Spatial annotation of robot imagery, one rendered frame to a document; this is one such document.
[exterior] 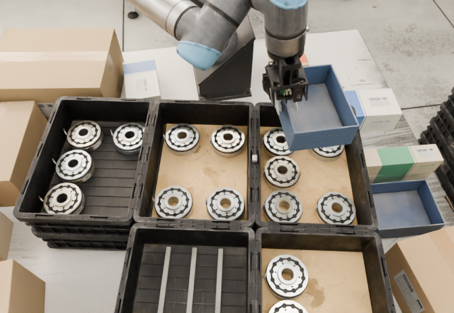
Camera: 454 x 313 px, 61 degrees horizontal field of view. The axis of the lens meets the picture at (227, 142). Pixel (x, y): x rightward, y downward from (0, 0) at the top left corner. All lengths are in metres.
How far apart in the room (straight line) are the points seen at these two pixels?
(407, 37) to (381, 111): 1.73
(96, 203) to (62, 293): 0.26
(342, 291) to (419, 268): 0.20
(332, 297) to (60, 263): 0.76
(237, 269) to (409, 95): 1.94
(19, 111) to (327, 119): 0.95
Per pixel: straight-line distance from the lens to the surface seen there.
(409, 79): 2.80
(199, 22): 0.72
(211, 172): 1.13
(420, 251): 1.11
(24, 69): 1.46
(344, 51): 1.74
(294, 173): 1.11
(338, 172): 1.17
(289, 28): 0.68
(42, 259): 1.28
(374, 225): 1.01
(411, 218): 1.33
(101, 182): 1.17
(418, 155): 1.31
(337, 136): 0.90
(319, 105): 1.00
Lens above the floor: 1.80
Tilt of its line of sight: 55 degrees down
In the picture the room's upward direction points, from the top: straight up
